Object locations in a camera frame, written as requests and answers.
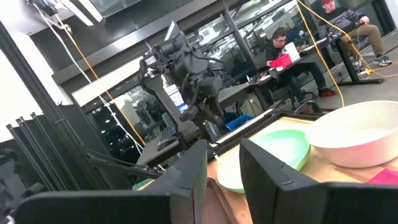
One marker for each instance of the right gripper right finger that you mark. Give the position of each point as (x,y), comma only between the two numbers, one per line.
(295,202)

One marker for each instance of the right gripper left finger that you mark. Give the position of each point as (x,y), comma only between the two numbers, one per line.
(124,208)

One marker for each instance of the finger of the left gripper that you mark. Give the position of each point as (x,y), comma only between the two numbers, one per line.
(210,130)
(188,113)

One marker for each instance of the green plate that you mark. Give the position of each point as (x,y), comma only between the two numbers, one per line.
(280,146)

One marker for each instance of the white bowl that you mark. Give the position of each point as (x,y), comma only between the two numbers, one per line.
(357,137)

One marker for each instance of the red cloth napkin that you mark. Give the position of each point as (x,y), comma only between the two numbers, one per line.
(385,177)

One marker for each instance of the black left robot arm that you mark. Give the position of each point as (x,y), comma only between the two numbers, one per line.
(161,93)

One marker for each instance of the blue plastic bin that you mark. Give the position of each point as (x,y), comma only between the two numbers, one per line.
(239,122)

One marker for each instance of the dark grey desk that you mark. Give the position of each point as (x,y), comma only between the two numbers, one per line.
(236,93)

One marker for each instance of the red plastic bin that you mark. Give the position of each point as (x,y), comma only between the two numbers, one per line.
(281,60)

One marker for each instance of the person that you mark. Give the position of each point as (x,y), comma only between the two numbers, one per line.
(280,46)
(348,18)

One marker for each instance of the white box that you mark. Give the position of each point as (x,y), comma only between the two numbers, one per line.
(292,51)

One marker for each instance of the black office desk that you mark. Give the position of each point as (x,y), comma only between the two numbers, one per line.
(349,62)

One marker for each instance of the black aluminium rig frame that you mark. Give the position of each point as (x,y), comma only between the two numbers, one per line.
(46,105)

